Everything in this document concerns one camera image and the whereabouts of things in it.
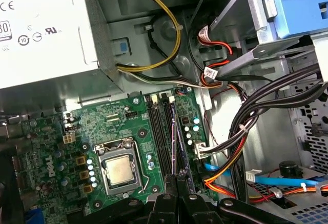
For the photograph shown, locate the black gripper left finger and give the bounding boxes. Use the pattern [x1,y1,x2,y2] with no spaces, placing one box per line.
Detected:
[84,174,178,224]

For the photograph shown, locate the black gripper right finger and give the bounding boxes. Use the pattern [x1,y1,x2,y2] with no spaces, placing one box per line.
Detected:
[178,170,290,224]

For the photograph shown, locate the blue RAM stick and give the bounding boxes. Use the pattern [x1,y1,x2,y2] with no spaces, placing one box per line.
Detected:
[175,113,194,194]
[170,100,178,177]

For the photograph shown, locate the black RAM slot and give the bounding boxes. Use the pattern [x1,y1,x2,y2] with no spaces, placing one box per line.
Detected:
[144,95,169,184]
[158,92,177,176]
[150,94,174,177]

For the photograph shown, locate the white board connector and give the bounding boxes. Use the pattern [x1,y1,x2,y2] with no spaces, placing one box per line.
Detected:
[193,141,208,160]

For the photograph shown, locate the silver CPU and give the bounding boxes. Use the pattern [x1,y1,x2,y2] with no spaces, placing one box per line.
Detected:
[105,155,132,186]

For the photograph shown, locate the green motherboard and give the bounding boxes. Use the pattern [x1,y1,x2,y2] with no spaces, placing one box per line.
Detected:
[15,85,221,224]

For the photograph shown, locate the black round cap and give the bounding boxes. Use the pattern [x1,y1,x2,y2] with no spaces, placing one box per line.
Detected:
[278,159,301,179]

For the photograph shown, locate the silver metal disk bay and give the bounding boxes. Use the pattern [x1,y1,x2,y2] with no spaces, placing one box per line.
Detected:
[244,157,328,224]

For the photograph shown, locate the blue port connector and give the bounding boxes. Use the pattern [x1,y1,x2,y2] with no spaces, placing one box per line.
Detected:
[25,207,44,224]

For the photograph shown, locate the blue square clip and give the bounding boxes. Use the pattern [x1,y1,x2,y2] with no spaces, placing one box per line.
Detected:
[112,37,132,56]

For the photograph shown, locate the grey power supply unit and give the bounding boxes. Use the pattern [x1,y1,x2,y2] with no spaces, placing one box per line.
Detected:
[0,0,125,112]

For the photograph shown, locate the black PC case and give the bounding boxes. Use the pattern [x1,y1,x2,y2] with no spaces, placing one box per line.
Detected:
[0,0,328,224]

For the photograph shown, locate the silver metal drive cage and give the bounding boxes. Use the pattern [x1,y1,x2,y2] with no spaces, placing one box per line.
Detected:
[212,0,328,84]

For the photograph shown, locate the wire locking lever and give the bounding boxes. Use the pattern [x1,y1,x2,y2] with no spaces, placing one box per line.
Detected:
[133,141,152,194]

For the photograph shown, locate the orange and red wires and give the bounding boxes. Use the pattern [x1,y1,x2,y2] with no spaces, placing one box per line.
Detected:
[203,131,328,206]

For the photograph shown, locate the blue SATA cable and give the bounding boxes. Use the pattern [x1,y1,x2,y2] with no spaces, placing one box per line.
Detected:
[204,162,324,188]

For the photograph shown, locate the black and white wires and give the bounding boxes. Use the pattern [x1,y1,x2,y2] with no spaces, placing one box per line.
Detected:
[116,69,228,90]

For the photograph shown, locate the black cable bundle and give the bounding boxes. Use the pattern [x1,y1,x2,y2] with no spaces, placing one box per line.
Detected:
[229,64,328,201]

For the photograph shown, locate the yellow and black wires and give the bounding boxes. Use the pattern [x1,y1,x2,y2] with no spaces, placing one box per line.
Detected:
[116,0,184,72]

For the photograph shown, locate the red and black wires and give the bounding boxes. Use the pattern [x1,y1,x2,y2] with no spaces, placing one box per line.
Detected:
[188,24,248,99]

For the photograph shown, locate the blue plastic drive bracket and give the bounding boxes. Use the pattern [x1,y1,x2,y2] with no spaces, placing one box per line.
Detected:
[265,0,328,39]

